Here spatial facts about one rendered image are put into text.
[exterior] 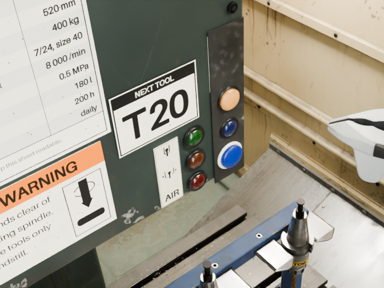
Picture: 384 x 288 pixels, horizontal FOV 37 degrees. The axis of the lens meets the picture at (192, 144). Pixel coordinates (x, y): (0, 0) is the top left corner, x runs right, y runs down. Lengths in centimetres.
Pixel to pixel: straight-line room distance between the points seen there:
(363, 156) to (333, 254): 113
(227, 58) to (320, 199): 123
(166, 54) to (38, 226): 20
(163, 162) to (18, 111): 18
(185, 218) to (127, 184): 148
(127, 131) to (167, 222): 152
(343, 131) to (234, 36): 14
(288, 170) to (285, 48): 40
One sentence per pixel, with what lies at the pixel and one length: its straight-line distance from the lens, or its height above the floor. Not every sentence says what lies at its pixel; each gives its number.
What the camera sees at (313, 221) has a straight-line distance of 120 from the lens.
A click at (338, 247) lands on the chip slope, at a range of 171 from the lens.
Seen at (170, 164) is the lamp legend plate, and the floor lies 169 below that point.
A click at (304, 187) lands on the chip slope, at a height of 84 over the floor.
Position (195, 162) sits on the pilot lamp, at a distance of 63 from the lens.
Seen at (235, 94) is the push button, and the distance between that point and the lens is 61.
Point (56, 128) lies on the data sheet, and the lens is 51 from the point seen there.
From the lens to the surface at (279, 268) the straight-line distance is 112.
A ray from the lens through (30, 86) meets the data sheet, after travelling 48.
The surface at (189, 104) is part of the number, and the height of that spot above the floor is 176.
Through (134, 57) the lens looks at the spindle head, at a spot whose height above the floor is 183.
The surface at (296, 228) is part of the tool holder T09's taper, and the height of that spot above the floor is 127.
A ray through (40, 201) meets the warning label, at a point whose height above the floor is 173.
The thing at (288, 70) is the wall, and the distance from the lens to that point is 170.
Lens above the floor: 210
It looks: 40 degrees down
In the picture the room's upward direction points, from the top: 5 degrees counter-clockwise
